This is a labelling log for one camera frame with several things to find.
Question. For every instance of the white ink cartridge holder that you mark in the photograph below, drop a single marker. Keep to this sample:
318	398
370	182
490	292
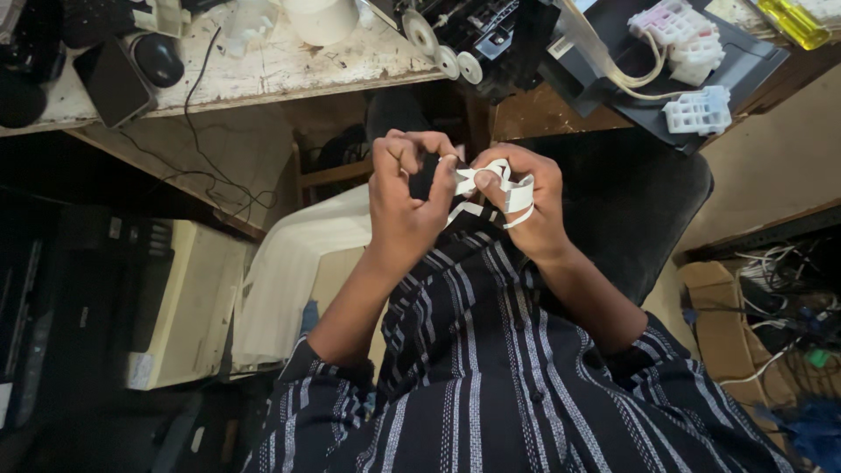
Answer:
700	110

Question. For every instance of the person's right hand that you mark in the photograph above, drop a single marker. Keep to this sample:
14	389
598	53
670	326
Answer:
532	210

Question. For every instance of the black smartphone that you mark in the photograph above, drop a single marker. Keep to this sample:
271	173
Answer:
113	83

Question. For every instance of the blue cloth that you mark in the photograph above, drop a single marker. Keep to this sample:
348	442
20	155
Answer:
811	430

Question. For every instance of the black office chair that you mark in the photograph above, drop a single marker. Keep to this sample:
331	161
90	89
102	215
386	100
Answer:
624	217

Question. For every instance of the black printer mechanism with gears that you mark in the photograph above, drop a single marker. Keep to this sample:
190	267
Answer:
486	39

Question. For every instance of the person's left hand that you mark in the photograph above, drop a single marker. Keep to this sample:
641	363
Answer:
401	217

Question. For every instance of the black round object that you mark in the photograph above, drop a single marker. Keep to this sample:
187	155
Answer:
20	98

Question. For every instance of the small black printer part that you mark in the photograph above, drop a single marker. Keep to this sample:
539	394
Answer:
424	177

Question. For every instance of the yellow liquid bottle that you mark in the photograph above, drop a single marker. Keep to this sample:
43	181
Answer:
794	23

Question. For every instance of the white cloth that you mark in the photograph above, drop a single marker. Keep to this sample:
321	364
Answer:
289	276

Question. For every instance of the white paper roll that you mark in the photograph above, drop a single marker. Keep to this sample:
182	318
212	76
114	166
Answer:
322	20

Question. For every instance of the dark striped shirt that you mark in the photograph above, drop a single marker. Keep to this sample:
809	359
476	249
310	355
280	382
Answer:
512	381

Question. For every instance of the white ink tube bundle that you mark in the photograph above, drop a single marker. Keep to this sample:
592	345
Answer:
617	59

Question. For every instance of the beige printer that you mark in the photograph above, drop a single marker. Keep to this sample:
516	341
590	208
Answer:
177	302

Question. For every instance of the white ink damper assembly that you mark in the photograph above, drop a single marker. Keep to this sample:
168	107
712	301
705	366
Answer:
680	39

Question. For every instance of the clear plastic container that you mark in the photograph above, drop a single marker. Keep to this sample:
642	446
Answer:
248	25

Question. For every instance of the black printer cover tray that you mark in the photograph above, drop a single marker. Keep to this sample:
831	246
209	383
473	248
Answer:
683	85

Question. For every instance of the black keyboard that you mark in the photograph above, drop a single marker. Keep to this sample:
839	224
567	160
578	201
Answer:
98	20

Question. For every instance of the black computer mouse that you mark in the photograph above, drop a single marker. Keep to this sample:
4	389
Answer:
157	59

